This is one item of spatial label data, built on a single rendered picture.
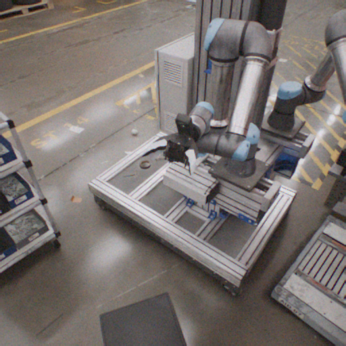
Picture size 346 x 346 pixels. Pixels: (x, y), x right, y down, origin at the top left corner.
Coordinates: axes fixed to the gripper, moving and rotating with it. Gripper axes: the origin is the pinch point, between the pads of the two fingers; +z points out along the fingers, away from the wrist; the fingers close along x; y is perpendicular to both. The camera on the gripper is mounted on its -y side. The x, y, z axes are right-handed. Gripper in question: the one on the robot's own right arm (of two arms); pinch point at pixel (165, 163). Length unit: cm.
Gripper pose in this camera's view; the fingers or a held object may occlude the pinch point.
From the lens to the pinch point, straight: 83.1
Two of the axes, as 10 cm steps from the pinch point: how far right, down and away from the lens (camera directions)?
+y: -1.2, 7.0, 7.0
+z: -3.9, 6.1, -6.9
